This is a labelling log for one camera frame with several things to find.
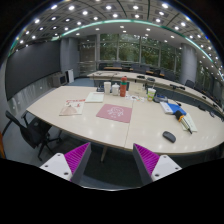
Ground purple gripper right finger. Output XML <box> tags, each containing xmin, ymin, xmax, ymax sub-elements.
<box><xmin>133</xmin><ymin>143</ymin><xmax>181</xmax><ymax>185</ymax></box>

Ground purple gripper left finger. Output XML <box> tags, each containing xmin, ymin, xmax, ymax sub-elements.
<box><xmin>41</xmin><ymin>143</ymin><xmax>91</xmax><ymax>184</ymax></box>

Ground black computer mouse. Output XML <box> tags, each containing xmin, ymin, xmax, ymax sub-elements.
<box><xmin>163</xmin><ymin>131</ymin><xmax>176</xmax><ymax>143</ymax></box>

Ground pink mouse pad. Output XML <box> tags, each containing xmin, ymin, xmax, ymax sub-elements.
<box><xmin>97</xmin><ymin>104</ymin><xmax>132</xmax><ymax>123</ymax></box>

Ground black office chair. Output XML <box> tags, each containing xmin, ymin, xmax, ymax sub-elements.
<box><xmin>5</xmin><ymin>111</ymin><xmax>62</xmax><ymax>160</ymax></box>

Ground orange and black tool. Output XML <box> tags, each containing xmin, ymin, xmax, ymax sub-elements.
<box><xmin>175</xmin><ymin>110</ymin><xmax>192</xmax><ymax>132</ymax></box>

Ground red and white magazine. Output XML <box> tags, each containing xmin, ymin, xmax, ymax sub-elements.
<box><xmin>59</xmin><ymin>99</ymin><xmax>85</xmax><ymax>116</ymax></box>

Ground white book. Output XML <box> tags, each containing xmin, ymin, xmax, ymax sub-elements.
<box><xmin>160</xmin><ymin>102</ymin><xmax>173</xmax><ymax>114</ymax></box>

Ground blue folder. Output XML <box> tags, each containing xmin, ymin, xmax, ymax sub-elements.
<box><xmin>168</xmin><ymin>103</ymin><xmax>186</xmax><ymax>115</ymax></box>

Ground pale green booklet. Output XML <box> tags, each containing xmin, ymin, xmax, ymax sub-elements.
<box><xmin>85</xmin><ymin>92</ymin><xmax>104</xmax><ymax>103</ymax></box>

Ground scattered paper stickers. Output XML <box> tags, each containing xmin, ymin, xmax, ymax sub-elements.
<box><xmin>125</xmin><ymin>95</ymin><xmax>145</xmax><ymax>103</ymax></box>

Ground green and white cup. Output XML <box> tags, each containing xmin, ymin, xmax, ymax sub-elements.
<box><xmin>147</xmin><ymin>88</ymin><xmax>156</xmax><ymax>101</ymax></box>

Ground white paper bag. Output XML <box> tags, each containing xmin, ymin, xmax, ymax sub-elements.
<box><xmin>128</xmin><ymin>82</ymin><xmax>146</xmax><ymax>97</ymax></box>

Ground red water bottle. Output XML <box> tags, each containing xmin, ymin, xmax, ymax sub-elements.
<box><xmin>120</xmin><ymin>76</ymin><xmax>127</xmax><ymax>97</ymax></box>

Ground grey cabinet box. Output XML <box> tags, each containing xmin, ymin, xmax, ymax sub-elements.
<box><xmin>50</xmin><ymin>74</ymin><xmax>67</xmax><ymax>88</ymax></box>

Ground white jar with lid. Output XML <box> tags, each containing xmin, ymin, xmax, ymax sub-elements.
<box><xmin>112</xmin><ymin>83</ymin><xmax>119</xmax><ymax>96</ymax></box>

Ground white paper cup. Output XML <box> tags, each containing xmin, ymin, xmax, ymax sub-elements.
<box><xmin>104</xmin><ymin>82</ymin><xmax>111</xmax><ymax>94</ymax></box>

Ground long curved rear desk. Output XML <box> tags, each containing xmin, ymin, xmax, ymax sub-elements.
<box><xmin>88</xmin><ymin>71</ymin><xmax>224</xmax><ymax>115</ymax></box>

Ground large dark wall screen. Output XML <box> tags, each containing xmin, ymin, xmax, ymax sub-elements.
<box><xmin>5</xmin><ymin>41</ymin><xmax>61</xmax><ymax>99</ymax></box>

